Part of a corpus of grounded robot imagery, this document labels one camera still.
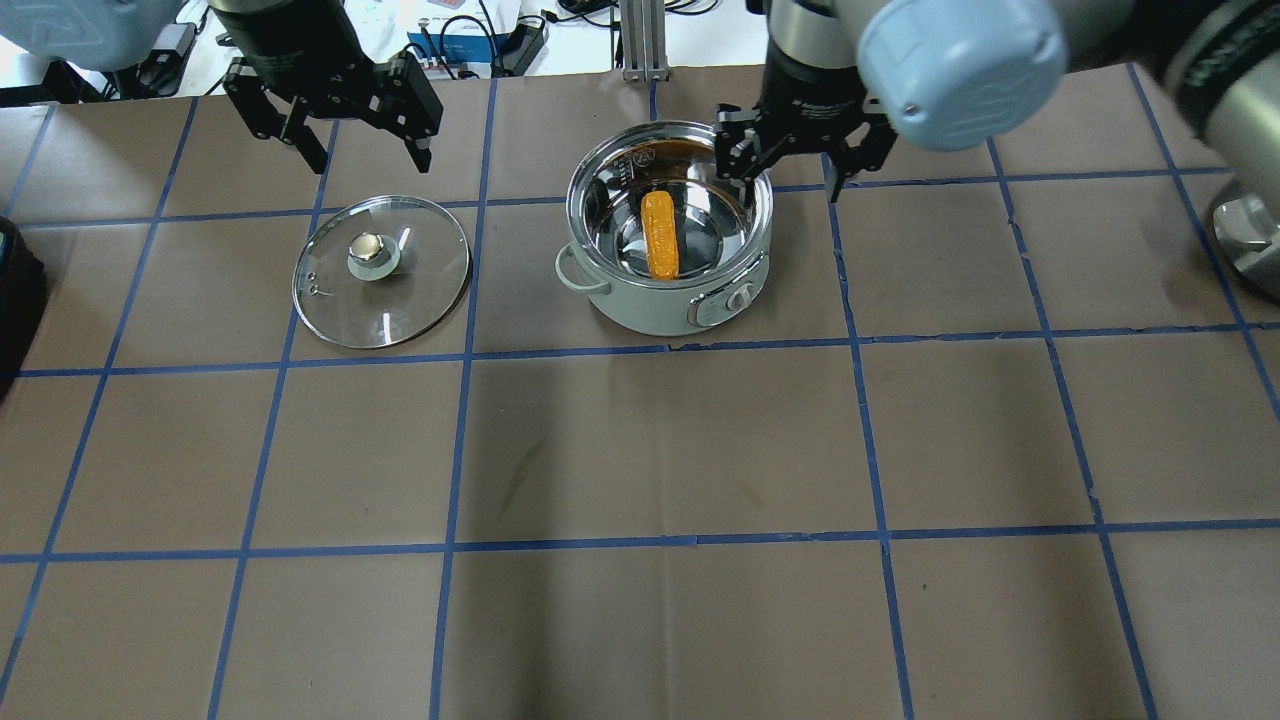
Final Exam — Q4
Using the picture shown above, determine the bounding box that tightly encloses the pale green electric pot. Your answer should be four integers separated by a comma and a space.
554, 120, 774, 337

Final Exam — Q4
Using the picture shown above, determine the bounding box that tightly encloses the yellow corn cob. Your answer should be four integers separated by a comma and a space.
640, 190, 680, 281

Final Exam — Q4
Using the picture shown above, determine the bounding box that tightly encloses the blue white box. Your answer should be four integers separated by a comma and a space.
406, 23, 548, 77

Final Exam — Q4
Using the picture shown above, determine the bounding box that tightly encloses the aluminium profile post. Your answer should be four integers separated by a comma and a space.
620, 0, 669, 83

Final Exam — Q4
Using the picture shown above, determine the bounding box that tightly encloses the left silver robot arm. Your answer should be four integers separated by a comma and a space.
1, 1, 444, 173

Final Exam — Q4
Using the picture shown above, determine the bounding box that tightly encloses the glass pot lid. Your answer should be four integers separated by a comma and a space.
292, 195, 472, 350

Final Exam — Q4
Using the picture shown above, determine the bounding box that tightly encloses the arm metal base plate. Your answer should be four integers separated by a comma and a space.
1210, 182, 1279, 302

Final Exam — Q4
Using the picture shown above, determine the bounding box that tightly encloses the black object at edge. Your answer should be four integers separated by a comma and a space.
1, 217, 49, 401

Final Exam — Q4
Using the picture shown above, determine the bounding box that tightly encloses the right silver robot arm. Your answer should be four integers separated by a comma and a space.
714, 1, 1277, 210

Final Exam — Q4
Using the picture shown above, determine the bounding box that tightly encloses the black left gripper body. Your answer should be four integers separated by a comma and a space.
210, 1, 379, 120

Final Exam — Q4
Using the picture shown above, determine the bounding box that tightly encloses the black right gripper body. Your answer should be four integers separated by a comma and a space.
746, 1, 869, 160

